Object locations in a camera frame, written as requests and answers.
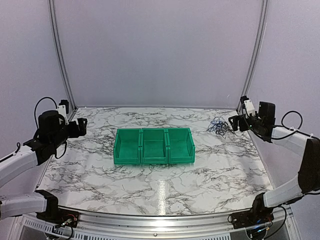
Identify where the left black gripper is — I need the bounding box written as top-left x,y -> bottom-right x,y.
50,117 -> 87,149

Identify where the brown cable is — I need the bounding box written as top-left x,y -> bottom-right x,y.
214,121 -> 245,138

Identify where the dark blue cable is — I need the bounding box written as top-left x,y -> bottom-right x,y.
209,116 -> 227,131

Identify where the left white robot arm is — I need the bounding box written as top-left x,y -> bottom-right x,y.
0,99 -> 88,223

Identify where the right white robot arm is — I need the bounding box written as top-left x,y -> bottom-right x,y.
228,96 -> 320,228

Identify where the right green bin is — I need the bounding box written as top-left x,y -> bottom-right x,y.
165,128 -> 196,165

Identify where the middle green bin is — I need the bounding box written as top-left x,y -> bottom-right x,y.
140,128 -> 169,165

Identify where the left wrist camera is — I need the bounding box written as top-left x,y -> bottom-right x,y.
56,99 -> 69,125

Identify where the right aluminium frame post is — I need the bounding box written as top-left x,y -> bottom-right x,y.
240,0 -> 269,97

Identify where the aluminium frame post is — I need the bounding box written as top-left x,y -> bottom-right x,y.
240,0 -> 269,97
47,0 -> 77,112

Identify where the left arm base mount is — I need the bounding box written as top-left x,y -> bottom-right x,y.
36,207 -> 80,228

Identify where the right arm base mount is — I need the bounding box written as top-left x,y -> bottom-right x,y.
227,209 -> 274,229

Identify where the front aluminium rail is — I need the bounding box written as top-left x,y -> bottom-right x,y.
14,207 -> 298,240

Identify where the left aluminium frame post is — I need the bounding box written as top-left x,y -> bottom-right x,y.
47,0 -> 77,112

